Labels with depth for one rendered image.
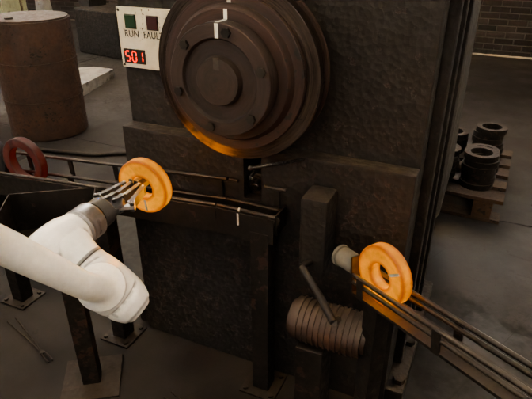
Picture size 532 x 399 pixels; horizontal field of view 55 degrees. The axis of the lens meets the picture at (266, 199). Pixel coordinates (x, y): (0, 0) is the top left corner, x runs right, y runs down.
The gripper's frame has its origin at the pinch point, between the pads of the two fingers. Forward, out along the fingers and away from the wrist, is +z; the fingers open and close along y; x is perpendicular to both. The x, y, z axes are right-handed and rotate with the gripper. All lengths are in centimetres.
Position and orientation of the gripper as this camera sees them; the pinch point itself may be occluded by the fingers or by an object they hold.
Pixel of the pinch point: (144, 180)
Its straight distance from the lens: 143.2
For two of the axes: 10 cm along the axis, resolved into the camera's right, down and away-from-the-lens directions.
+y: 9.1, 1.9, -3.6
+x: -0.2, -8.6, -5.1
